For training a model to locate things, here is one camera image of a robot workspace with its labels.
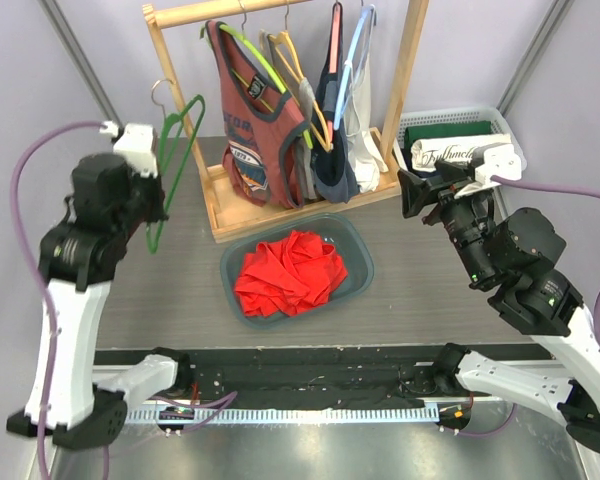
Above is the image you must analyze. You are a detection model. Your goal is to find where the dark green hanger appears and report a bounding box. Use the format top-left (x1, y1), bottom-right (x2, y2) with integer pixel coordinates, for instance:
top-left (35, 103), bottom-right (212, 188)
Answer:
top-left (146, 78), bottom-right (206, 254)

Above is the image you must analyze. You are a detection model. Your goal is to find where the rust red printed tank top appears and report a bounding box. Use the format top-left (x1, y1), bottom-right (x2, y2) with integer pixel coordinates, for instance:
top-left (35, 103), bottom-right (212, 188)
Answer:
top-left (204, 20), bottom-right (308, 209)

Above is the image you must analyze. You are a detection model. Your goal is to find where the grey tank top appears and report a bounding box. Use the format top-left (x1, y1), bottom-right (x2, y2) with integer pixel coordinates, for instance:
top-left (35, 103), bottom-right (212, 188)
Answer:
top-left (258, 30), bottom-right (320, 202)

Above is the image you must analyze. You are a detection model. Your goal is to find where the lime green hanger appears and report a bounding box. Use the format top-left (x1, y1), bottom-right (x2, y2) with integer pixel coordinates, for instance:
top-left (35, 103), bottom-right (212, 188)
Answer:
top-left (220, 22), bottom-right (313, 148)

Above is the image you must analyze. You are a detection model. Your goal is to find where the yellow wooden hanger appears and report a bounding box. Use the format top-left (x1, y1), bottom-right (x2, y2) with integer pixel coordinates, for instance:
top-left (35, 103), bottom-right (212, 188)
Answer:
top-left (265, 1), bottom-right (333, 152)

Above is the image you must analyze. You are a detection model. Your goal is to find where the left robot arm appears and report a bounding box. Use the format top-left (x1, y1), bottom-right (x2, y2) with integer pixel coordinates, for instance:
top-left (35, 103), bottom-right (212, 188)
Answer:
top-left (6, 153), bottom-right (193, 451)

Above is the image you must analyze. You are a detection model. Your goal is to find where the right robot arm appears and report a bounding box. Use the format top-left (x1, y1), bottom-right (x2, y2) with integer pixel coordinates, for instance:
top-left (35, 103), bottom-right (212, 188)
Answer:
top-left (398, 161), bottom-right (600, 454)

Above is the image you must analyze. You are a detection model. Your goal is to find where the white tank top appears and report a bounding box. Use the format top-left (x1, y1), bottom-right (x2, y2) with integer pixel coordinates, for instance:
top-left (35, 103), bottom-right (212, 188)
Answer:
top-left (342, 37), bottom-right (388, 193)

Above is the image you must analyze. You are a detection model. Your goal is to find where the navy tank top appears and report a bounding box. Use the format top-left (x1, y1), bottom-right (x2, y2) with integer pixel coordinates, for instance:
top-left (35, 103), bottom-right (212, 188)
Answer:
top-left (312, 8), bottom-right (359, 204)

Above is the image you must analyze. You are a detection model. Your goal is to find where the light blue hanger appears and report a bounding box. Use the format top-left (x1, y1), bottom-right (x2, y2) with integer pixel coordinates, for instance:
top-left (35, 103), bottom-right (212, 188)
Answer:
top-left (333, 4), bottom-right (377, 130)

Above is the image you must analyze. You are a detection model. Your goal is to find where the pink hanger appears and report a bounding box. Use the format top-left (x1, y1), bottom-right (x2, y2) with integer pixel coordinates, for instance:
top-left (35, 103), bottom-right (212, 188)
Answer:
top-left (327, 1), bottom-right (342, 121)

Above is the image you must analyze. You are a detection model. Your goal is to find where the white printed folded cloth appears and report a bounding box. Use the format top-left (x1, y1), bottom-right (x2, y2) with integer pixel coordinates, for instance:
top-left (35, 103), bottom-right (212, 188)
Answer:
top-left (410, 134), bottom-right (512, 173)

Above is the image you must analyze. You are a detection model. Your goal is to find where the green folded cloth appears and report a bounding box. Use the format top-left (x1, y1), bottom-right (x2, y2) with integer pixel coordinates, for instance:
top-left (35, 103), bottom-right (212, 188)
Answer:
top-left (404, 121), bottom-right (492, 150)

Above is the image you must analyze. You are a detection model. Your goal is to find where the white plastic basket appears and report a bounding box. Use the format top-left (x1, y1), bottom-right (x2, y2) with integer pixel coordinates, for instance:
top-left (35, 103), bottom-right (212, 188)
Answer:
top-left (396, 106), bottom-right (527, 170)

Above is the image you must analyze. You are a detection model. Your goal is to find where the wooden clothes rack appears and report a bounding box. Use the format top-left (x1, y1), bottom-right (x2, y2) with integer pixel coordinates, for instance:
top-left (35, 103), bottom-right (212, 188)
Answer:
top-left (143, 1), bottom-right (428, 244)

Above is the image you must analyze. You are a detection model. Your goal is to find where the grey plastic basin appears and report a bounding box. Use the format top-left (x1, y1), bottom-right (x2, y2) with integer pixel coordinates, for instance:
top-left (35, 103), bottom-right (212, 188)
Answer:
top-left (220, 213), bottom-right (374, 330)

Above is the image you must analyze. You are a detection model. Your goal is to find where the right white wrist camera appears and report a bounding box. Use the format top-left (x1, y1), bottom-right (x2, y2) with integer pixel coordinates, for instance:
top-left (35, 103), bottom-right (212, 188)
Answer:
top-left (455, 144), bottom-right (523, 198)

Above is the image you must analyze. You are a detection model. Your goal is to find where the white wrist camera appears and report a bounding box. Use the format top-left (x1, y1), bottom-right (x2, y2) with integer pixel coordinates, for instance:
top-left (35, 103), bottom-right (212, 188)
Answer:
top-left (455, 144), bottom-right (523, 198)
top-left (99, 121), bottom-right (159, 178)

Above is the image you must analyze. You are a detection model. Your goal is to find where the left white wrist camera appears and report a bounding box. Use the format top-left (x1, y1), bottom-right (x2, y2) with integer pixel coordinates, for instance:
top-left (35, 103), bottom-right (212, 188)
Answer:
top-left (99, 121), bottom-right (159, 178)

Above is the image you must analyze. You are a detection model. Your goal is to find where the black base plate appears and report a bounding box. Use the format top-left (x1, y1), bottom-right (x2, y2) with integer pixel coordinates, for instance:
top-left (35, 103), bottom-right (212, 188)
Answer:
top-left (94, 343), bottom-right (551, 409)

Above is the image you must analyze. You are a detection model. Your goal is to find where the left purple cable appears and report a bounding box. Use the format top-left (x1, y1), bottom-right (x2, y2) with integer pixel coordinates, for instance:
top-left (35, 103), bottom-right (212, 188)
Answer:
top-left (9, 121), bottom-right (239, 480)

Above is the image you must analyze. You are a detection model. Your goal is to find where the purple cable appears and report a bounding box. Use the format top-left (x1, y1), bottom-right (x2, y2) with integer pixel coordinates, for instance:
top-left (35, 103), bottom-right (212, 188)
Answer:
top-left (9, 121), bottom-right (239, 480)
top-left (454, 174), bottom-right (600, 439)

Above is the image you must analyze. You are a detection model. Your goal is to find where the white slotted cable duct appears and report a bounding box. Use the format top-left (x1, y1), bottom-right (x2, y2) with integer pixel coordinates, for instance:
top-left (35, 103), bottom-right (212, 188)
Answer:
top-left (126, 403), bottom-right (439, 425)

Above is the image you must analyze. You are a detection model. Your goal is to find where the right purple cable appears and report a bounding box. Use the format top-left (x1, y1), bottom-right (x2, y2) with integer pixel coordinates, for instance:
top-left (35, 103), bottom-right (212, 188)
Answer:
top-left (454, 174), bottom-right (600, 439)

